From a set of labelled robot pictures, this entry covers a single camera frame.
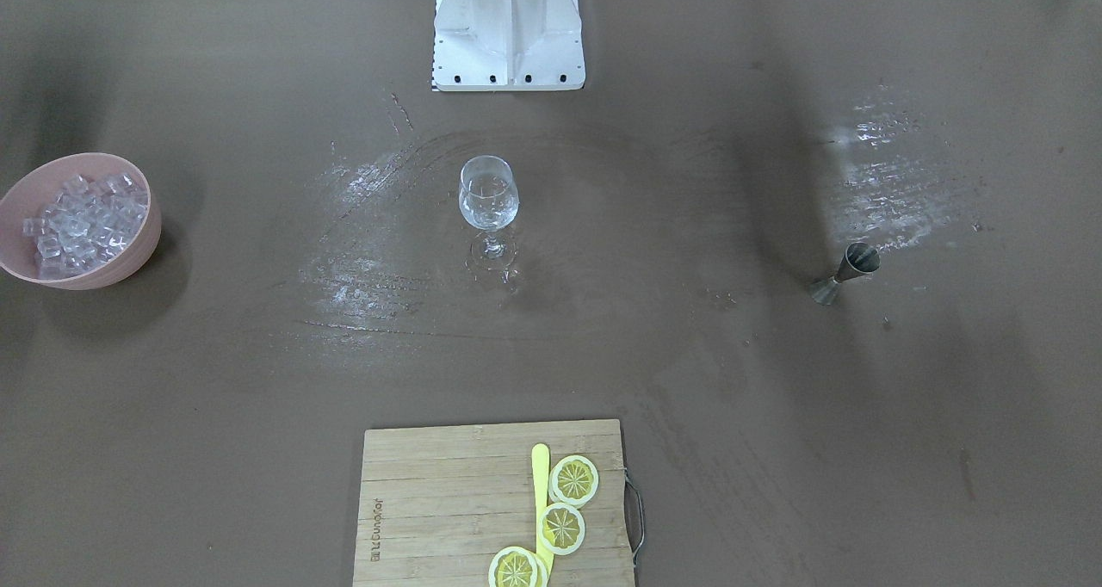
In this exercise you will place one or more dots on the white camera pillar base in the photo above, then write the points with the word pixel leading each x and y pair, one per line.
pixel 514 45

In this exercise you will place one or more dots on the bamboo cutting board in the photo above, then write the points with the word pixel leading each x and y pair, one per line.
pixel 437 503

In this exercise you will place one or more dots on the steel double jigger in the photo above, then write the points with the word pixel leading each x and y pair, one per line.
pixel 859 259

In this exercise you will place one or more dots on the pink bowl of ice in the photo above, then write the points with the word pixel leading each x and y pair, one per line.
pixel 80 222

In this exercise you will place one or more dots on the middle lemon slice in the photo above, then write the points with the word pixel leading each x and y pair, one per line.
pixel 560 529

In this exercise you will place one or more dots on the clear wine glass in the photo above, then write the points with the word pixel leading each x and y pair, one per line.
pixel 489 201

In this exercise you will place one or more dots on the lemon slice near handle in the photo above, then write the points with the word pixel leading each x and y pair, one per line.
pixel 574 481

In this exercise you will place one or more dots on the far lemon slice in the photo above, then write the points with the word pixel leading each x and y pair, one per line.
pixel 516 566

